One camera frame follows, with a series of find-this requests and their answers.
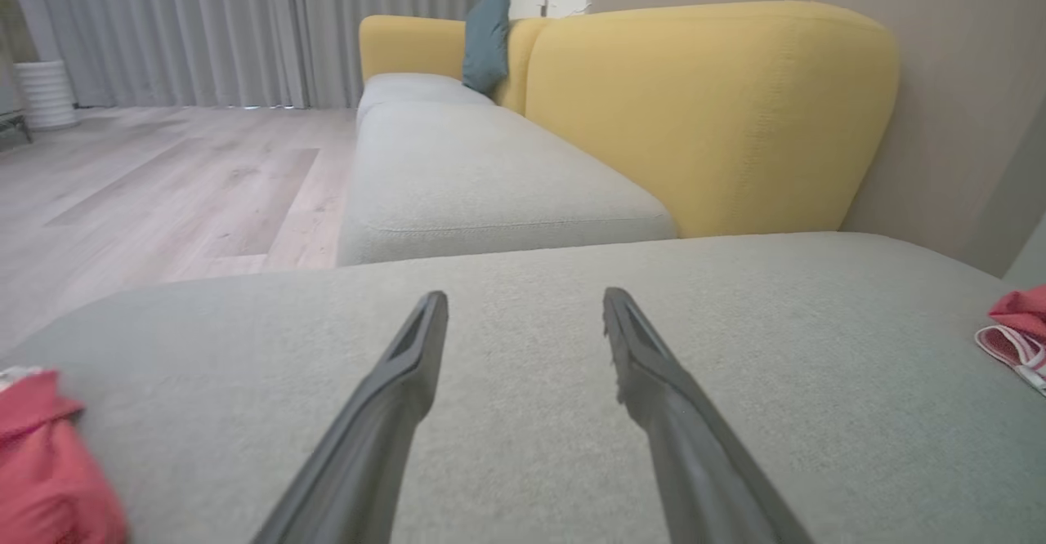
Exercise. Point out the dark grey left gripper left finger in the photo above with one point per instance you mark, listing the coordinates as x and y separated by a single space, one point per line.
368 446

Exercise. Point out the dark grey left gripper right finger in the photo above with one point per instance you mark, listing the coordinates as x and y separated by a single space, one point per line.
695 462

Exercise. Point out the red white Bulls shorts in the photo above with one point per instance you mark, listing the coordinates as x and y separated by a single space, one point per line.
49 462

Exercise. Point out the red jersey white striped trim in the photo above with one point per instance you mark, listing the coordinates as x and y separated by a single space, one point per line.
1017 315

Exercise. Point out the large grey sofa chaise cushion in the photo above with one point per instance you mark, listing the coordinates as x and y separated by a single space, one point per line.
531 462

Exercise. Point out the grey sofa seat cushion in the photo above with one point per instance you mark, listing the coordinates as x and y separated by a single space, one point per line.
490 185
409 91

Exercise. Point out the yellow sofa backrest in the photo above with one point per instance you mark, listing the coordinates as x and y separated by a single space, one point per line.
409 46
695 111

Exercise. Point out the teal throw pillow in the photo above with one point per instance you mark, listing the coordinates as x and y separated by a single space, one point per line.
488 37

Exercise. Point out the white ribbed cylinder appliance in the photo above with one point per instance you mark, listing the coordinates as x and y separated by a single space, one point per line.
46 95

